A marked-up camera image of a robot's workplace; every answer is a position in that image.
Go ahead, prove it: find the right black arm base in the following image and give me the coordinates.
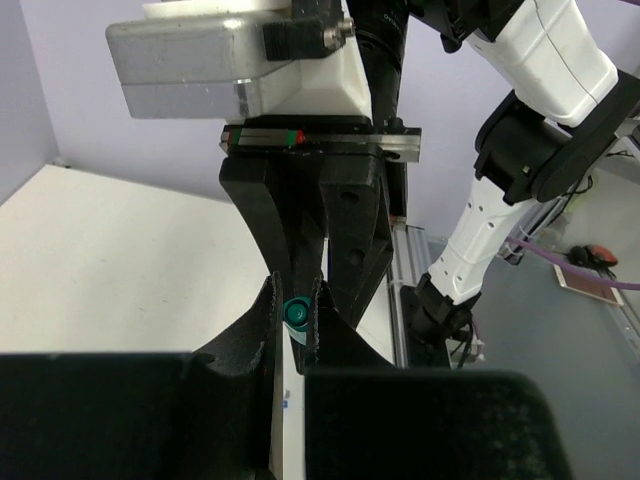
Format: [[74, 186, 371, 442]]
[[400, 273, 483, 369]]

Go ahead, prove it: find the white teal marker pen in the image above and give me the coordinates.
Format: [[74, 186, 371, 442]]
[[270, 324, 306, 479]]

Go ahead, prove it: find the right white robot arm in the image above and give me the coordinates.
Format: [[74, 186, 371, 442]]
[[219, 1, 639, 352]]

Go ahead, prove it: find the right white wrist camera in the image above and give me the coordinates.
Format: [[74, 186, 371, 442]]
[[105, 1, 372, 120]]

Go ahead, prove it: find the pink phone on floor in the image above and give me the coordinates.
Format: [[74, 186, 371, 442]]
[[553, 265, 624, 307]]

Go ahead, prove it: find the teal marker cap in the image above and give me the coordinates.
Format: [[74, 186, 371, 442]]
[[283, 296, 311, 346]]

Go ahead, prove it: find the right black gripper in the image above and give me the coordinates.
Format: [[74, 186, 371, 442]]
[[219, 1, 421, 328]]

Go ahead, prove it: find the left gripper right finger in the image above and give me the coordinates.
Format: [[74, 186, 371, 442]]
[[304, 280, 573, 479]]

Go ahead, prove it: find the aluminium frame rail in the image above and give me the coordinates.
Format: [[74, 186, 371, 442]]
[[387, 221, 450, 369]]

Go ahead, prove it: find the orange black object on floor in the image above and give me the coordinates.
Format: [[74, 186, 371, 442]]
[[568, 245, 618, 270]]

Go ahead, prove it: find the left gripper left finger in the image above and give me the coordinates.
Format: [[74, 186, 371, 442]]
[[1, 274, 282, 479]]

